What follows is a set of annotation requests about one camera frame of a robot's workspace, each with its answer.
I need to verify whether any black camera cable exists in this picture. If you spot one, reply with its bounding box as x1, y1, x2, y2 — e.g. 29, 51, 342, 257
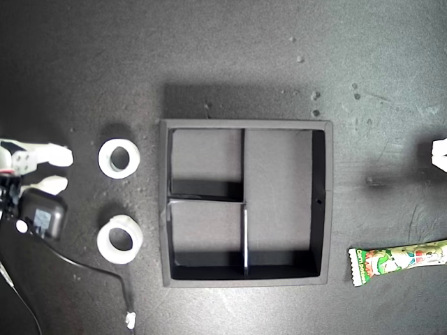
38, 239, 138, 335

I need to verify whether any black tray with wells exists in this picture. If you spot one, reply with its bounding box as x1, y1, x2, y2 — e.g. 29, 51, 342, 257
159, 118, 333, 289

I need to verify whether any white tape roll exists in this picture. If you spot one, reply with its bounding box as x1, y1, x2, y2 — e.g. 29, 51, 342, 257
98, 138, 141, 180
96, 214, 145, 265

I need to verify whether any thin white wire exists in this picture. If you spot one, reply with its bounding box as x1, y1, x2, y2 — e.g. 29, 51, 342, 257
0, 262, 16, 289

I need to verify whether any green printed snack bar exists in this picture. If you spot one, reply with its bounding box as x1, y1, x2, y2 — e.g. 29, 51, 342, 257
348, 238, 447, 288

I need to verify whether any thin black cable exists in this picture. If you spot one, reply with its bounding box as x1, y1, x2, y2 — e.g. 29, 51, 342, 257
0, 219, 43, 335

